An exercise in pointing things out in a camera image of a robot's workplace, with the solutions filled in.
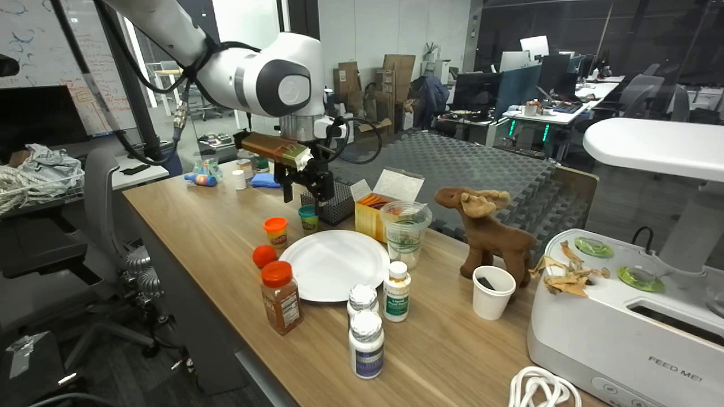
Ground white coiled rope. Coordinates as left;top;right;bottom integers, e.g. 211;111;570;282
504;363;586;407

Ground white paper plate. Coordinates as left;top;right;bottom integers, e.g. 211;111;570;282
278;229;394;305

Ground grey hexagon foam mat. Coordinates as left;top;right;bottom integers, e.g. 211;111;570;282
331;127;603;250

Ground blue sponge cloth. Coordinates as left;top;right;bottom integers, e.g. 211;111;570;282
250;172;285;193

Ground spice jar orange lid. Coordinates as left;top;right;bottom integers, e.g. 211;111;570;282
258;257;303;337

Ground grey rectangular block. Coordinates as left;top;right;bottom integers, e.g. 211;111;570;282
320;179;357;229

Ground clear plastic cup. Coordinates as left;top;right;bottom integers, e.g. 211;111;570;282
381;202;435;271
381;199;435;264
378;196;435;257

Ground white office desk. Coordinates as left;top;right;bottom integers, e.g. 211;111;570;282
500;98;606;149

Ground olive brown wrist camera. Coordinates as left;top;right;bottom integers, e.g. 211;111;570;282
239;129;318;173

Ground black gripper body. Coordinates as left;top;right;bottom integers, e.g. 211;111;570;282
273;138;339;188

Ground grey office chair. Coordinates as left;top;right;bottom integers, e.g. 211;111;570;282
77;146;200;380

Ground dried brown plant bits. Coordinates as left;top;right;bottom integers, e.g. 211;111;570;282
532;238;599;298

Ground small blue red object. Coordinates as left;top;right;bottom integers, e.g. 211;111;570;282
183;160;222;189

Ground white pill bottle green label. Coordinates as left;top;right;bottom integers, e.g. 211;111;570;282
381;257;414;326

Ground play-doh can orange lid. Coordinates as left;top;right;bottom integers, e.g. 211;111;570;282
261;214;293;248

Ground black metal pole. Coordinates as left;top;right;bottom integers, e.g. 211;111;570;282
93;0;165;163
283;0;321;38

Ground white paper cup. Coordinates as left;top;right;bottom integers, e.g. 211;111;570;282
471;262;521;324

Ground brown cardboard box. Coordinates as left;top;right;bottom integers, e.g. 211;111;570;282
334;52;420;132

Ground crumpled grey cloth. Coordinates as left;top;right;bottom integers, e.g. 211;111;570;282
0;141;88;220

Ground white pill bottle blue label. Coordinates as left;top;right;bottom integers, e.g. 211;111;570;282
347;308;388;383
345;282;383;322

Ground brown moose plush toy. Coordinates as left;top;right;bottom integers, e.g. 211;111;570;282
433;186;542;292

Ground play-doh can teal lid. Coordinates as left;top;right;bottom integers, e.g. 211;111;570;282
296;204;323;234

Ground white hydroponic planter appliance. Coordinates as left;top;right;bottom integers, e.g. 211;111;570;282
525;116;724;407

